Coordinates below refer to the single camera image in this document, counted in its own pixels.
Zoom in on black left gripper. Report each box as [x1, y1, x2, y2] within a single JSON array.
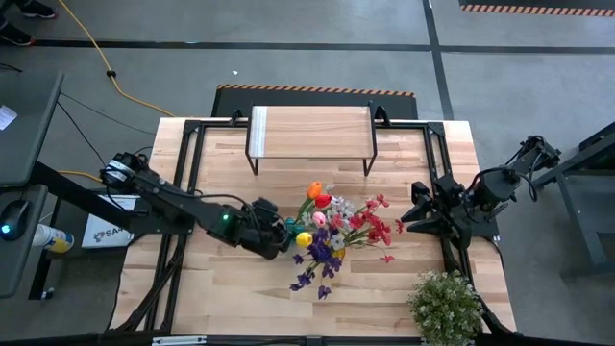
[[237, 196, 295, 260]]

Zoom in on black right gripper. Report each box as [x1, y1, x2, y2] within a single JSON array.
[[401, 173, 477, 241]]

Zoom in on blue cut-glass vase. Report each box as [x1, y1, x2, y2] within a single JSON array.
[[284, 215, 308, 237]]

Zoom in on flower stems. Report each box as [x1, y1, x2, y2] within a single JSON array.
[[297, 210, 329, 235], [295, 231, 340, 256]]

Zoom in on purple artificial flower spray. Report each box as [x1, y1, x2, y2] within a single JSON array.
[[288, 226, 345, 301]]

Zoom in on red artificial tulip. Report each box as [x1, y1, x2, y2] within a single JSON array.
[[295, 192, 334, 232]]

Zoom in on red artificial flower spray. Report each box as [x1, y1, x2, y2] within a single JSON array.
[[330, 193, 406, 264]]

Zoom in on white artificial flower spray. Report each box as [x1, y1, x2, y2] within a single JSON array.
[[300, 184, 360, 252]]

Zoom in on wooden shelf black metal legs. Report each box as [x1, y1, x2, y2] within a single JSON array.
[[244, 100, 380, 178]]

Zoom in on green potted plant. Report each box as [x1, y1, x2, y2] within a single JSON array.
[[406, 269, 484, 346]]

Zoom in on black hazard-striped floor mat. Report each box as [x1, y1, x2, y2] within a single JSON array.
[[210, 84, 420, 121], [458, 0, 615, 18]]

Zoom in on black metal stand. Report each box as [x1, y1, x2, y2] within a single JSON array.
[[530, 120, 615, 283]]

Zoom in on white printed cardboard box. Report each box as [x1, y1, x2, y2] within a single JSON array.
[[80, 193, 140, 250]]

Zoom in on white and yellow spray can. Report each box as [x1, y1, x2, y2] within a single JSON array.
[[31, 223, 76, 255]]

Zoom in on dark grey desk tray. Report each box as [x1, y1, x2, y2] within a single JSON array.
[[0, 184, 50, 300]]

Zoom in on black computer mouse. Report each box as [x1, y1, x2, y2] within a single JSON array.
[[0, 199, 32, 242]]

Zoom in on dark grey desk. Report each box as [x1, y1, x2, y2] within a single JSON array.
[[0, 70, 65, 188]]

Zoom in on white paper note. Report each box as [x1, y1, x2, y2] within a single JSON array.
[[0, 104, 19, 132]]

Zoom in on person's shoe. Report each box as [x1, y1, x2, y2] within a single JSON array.
[[18, 0, 59, 20], [0, 21, 37, 47]]

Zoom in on silver metal bracket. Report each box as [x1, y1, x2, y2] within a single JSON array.
[[152, 335, 208, 346]]

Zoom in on yellow cable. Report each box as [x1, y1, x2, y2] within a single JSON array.
[[56, 0, 178, 119]]

